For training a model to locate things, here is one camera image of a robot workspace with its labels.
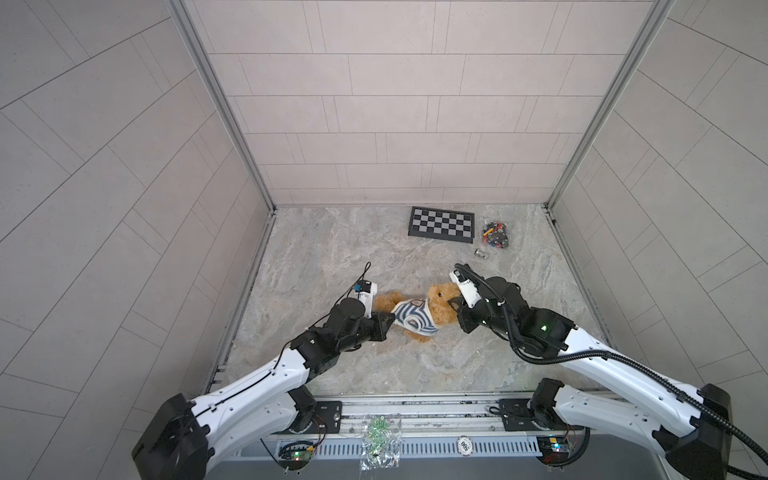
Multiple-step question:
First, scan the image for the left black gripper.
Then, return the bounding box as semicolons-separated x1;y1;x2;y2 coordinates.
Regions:
332;311;397;354

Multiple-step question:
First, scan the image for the circuit board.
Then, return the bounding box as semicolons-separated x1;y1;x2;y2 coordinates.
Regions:
536;436;572;465
277;440;317;472

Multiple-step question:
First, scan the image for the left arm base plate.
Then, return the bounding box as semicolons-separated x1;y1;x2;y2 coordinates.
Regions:
273;401;343;435

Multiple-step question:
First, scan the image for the clear bag with green parts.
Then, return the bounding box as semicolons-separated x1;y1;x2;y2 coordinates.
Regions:
360;415;403;472

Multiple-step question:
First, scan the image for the bag of colourful small parts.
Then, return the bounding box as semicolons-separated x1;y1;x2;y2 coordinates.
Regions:
482;221;509;249

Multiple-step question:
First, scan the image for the aluminium mounting rail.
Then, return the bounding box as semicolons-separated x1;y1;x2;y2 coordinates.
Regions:
167;392;673;444

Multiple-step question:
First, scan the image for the black white chessboard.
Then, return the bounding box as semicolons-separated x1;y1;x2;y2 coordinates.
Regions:
407;206;476;244

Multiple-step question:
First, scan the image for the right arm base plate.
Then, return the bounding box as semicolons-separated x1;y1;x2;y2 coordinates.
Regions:
488;398;567;432

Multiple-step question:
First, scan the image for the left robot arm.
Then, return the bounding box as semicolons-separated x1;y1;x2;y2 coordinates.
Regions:
131;298;395;479

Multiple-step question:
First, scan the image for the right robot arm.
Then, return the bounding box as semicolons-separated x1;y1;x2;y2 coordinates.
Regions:
450;264;736;479

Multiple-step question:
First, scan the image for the left circuit board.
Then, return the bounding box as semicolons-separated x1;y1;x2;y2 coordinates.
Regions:
277;440;317;472

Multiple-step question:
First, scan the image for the blue white striped sweater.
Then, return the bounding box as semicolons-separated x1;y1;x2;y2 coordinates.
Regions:
392;299;438;337

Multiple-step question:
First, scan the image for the brown teddy bear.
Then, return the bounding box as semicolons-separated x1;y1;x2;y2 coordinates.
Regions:
373;283;461;342

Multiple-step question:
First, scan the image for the round white sticker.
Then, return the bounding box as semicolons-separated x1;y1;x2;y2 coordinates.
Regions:
456;435;474;457

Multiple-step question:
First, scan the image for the black corrugated cable hose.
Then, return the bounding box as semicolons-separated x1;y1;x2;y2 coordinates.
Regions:
453;262;768;480

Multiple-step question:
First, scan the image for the right circuit board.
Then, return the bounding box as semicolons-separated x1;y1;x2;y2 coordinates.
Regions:
536;436;572;465

